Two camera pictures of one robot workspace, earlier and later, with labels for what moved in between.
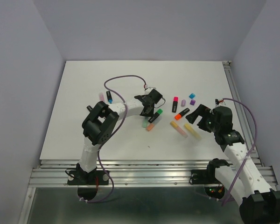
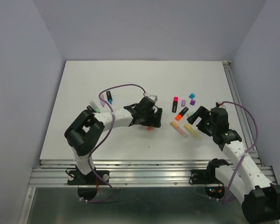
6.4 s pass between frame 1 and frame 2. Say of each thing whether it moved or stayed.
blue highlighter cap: stayed
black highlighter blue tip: stayed
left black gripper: moved
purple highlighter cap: stayed
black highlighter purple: stayed
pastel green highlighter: moved
